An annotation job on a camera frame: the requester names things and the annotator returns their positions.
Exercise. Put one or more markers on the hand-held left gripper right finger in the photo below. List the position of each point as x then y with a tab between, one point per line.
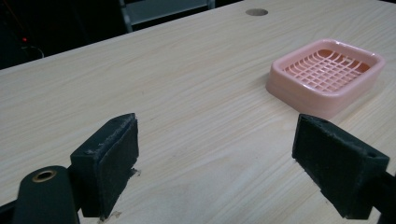
336	168

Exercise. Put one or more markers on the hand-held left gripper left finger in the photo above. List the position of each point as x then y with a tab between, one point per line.
104	168

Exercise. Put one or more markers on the pink soap dish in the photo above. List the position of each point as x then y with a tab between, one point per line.
323	77

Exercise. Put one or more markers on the metal stand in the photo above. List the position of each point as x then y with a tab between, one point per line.
162	11

